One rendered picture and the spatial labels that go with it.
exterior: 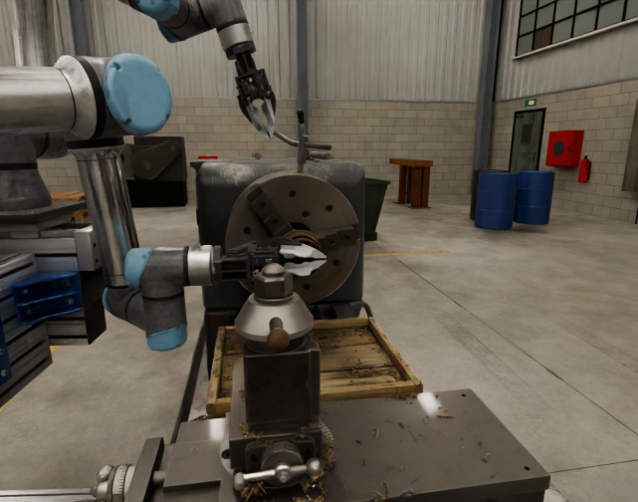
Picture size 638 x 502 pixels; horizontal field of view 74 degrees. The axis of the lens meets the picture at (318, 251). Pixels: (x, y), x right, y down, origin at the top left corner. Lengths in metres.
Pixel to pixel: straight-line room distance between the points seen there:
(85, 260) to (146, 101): 0.46
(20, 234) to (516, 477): 1.02
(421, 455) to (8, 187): 0.96
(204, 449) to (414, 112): 11.45
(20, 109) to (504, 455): 0.71
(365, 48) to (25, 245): 10.87
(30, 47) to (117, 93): 0.59
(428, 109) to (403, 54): 1.49
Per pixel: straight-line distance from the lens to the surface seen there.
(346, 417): 0.56
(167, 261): 0.79
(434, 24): 12.32
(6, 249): 1.14
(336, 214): 0.98
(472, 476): 0.51
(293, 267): 0.82
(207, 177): 1.12
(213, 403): 0.72
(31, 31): 1.27
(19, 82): 0.69
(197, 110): 10.95
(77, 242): 1.06
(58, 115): 0.70
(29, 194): 1.13
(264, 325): 0.40
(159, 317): 0.82
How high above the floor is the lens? 1.30
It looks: 14 degrees down
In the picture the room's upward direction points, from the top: straight up
